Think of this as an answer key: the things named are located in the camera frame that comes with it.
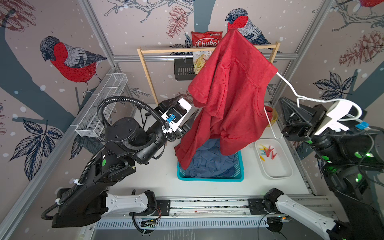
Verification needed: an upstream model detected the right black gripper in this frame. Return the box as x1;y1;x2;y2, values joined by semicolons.
283;99;345;166

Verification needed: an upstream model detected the white wire hanger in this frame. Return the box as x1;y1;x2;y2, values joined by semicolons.
269;73;363;140

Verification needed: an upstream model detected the slate blue t-shirt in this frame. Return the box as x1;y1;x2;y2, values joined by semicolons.
185;139;239;179

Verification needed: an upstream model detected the red clothespin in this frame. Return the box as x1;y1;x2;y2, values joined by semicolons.
264;148;273;158
271;151;277;160

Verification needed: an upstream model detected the dark red t-shirt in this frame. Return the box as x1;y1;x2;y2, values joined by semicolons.
175;29;278;169

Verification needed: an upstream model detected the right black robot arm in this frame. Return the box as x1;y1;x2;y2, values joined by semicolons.
263;97;384;240

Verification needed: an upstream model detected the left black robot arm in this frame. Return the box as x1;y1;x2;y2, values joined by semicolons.
41;96;195;228

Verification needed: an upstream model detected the black spoon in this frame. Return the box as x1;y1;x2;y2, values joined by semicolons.
143;113;151;128

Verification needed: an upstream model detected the white plastic tray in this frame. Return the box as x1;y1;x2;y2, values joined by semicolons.
254;139;294;180

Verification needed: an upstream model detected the teal plastic basket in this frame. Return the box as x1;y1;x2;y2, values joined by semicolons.
177;151;245;183

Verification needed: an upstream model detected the wooden clothes rack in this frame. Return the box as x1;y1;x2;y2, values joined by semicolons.
137;42;281;104

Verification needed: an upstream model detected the yellow chips bag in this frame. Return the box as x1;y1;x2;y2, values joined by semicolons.
193;51;213;75

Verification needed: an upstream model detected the red Chuba snack bag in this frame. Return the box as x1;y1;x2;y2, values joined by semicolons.
192;31;223;48

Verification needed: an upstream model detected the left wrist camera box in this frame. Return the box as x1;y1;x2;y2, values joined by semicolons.
158;95;192;134

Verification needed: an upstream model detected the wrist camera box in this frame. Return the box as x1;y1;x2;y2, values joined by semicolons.
158;95;192;134
314;99;363;136

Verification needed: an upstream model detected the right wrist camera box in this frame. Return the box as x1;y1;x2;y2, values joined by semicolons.
314;99;363;136

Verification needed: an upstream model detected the black wall basket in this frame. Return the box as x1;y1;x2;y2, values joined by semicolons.
174;59;196;81

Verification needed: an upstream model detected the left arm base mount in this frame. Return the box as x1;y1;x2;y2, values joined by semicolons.
129;200;171;217

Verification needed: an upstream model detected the white wire shelf basket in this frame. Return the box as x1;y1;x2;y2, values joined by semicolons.
74;73;128;138

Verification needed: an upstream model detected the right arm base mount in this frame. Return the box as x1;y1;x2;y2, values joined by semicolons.
248;199;283;215

